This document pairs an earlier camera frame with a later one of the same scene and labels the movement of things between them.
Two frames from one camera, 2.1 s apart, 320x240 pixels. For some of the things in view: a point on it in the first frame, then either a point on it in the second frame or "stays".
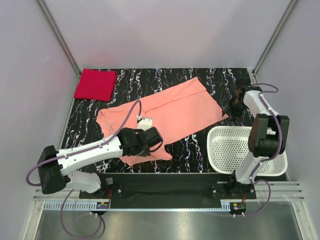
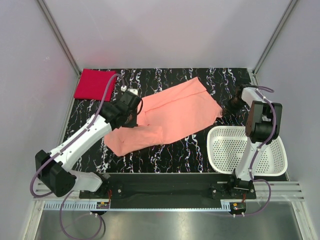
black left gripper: [146, 152] → [133, 123]
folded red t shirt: [97, 85] stays
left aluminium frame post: [61, 37] stays
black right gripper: [229, 110] stays
